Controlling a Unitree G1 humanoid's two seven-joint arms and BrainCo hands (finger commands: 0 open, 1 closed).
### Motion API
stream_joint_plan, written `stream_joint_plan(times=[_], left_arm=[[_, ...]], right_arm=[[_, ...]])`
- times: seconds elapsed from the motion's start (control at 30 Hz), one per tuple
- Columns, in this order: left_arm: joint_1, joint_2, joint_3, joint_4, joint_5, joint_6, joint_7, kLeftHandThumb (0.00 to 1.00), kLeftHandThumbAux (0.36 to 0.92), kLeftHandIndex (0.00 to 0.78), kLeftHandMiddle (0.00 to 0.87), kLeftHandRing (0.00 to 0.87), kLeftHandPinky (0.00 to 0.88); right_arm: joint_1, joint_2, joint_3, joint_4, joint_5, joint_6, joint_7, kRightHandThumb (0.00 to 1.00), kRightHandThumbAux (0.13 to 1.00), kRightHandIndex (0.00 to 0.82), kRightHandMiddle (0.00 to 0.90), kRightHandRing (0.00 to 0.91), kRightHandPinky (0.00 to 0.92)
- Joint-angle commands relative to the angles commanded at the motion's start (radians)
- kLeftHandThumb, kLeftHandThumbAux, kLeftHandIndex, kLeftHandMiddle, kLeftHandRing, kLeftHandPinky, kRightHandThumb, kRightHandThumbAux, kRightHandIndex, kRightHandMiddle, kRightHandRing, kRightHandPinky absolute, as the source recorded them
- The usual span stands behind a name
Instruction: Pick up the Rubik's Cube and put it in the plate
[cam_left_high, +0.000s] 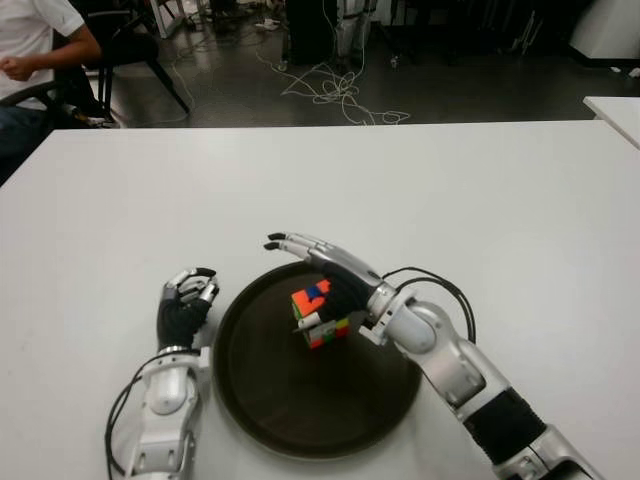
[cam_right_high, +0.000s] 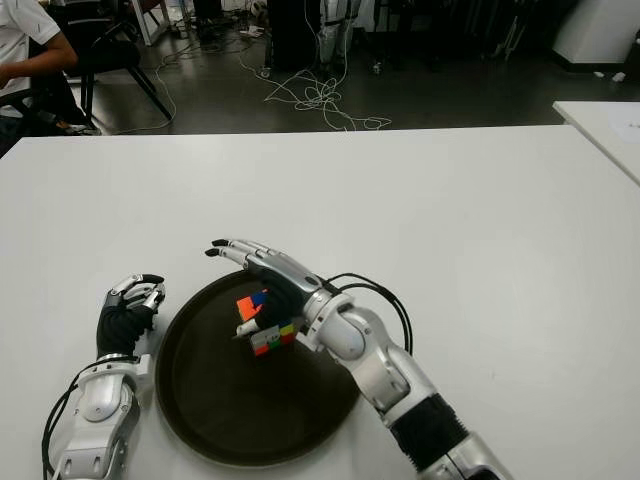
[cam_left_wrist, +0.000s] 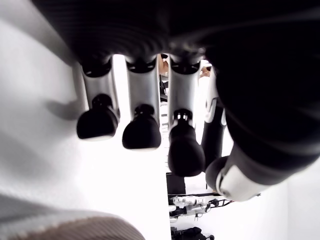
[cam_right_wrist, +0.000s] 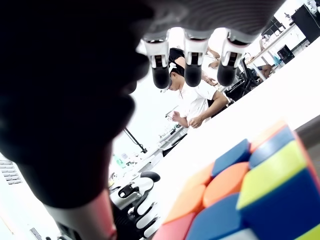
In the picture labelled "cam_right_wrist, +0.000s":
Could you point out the white desk frame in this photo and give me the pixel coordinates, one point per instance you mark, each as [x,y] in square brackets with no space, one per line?
[280,37]

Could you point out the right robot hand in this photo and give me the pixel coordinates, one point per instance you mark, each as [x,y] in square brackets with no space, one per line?
[62,100]

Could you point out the round dark brown plate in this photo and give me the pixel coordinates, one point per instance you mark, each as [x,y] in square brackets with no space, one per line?
[313,140]

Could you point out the wall ventilation grille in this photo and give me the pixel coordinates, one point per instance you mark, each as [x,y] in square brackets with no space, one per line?
[10,172]

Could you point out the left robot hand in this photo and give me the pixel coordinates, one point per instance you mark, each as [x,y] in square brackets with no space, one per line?
[143,212]

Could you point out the cluttered background workbench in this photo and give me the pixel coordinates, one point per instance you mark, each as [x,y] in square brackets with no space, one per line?
[160,152]

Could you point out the black wooden chair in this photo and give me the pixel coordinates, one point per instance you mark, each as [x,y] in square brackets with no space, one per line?
[240,90]

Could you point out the person in white shirt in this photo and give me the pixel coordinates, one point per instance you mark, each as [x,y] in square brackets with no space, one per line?
[197,100]

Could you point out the multicoloured Rubik's cube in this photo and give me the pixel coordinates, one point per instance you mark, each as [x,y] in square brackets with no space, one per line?
[262,200]

